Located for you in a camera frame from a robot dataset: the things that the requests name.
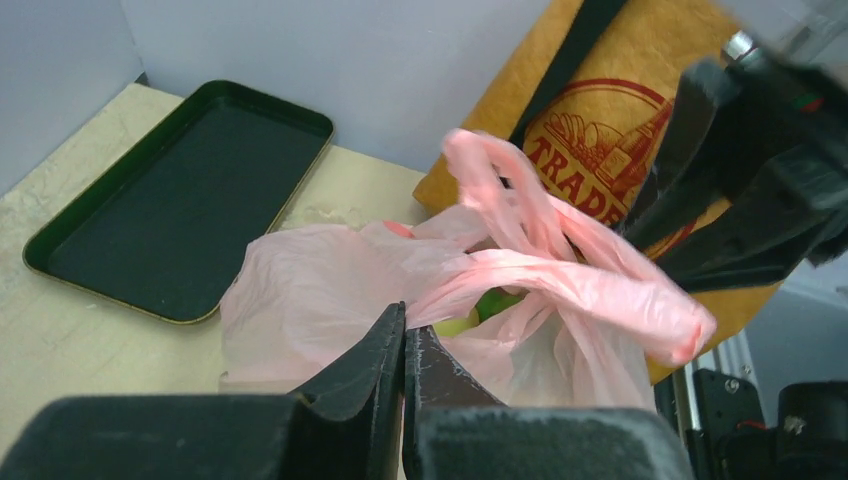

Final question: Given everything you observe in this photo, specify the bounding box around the green leafy vegetable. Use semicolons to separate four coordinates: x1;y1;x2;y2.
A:
433;288;524;337

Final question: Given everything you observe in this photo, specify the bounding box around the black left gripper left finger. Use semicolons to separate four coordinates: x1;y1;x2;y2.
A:
1;303;405;479

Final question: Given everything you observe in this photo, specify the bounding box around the brown Trader Joe's bag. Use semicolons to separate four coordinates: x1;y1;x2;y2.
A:
411;0;783;387

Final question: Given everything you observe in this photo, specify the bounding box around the pink plastic grocery bag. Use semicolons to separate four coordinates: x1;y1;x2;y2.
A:
220;130;716;410

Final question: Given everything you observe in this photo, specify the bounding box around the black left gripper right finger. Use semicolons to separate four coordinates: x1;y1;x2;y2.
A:
402;327;694;479

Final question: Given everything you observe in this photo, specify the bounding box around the black tray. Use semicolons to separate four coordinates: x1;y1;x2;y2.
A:
22;80;335;324

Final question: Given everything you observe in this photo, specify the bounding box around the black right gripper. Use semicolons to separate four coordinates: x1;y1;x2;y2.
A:
619;1;847;292

